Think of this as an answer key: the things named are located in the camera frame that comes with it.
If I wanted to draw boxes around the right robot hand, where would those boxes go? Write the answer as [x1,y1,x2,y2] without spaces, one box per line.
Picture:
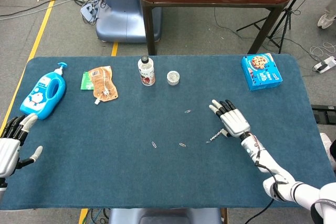
[208,99,251,138]

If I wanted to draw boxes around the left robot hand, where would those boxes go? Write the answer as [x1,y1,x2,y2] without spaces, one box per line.
[0,113,44,179]

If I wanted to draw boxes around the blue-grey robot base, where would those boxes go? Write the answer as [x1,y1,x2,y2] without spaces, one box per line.
[95,0,162,43]

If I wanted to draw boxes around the blue cookie box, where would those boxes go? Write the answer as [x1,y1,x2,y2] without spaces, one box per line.
[241,52,283,92]

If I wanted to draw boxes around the blue pump bottle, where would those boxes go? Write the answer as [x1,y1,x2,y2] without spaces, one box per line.
[19,62,68,121]

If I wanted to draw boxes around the small clear paper clip jar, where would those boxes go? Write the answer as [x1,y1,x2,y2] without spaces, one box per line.
[166,70,181,86]

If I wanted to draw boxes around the black foot pedal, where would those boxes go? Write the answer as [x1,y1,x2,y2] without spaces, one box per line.
[311,104,336,124]

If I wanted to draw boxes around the white shoe beside table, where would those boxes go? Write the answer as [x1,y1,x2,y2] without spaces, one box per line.
[319,132,336,170]

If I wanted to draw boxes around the white drink bottle black cap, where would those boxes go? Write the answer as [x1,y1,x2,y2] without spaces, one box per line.
[137,55,156,87]

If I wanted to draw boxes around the green packet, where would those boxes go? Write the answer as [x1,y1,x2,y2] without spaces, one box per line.
[80,71,95,91]

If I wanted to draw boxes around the white power strip with pedal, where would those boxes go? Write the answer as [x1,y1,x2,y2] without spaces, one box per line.
[312,56,336,74]

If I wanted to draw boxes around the own robot grey base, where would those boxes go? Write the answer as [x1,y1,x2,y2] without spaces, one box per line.
[108,207,223,224]

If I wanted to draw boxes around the blue table cloth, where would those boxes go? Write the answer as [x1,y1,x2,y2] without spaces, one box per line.
[0,54,336,211]

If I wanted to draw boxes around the orange spout pouch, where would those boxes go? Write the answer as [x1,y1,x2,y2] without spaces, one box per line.
[88,66,119,105]

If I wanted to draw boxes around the black tripod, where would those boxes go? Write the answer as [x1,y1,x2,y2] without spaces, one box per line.
[236,0,316,54]

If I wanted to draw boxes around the person's white shoe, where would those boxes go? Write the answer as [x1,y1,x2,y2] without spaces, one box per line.
[317,14,336,29]

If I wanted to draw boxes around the grey power strip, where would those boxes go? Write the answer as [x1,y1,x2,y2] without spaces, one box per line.
[80,0,102,22]

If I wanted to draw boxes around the white loose cable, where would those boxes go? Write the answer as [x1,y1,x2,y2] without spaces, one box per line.
[309,41,336,62]

